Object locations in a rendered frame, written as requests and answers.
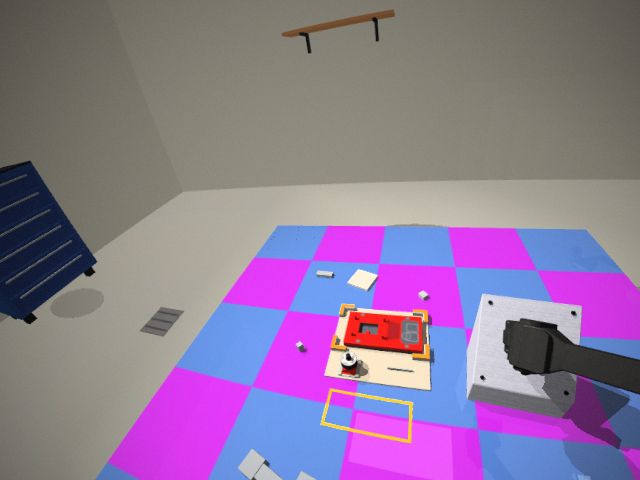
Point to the cream flat square slab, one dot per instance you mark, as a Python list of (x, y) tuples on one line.
[(363, 280)]

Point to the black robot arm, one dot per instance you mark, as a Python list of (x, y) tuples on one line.
[(537, 347)]

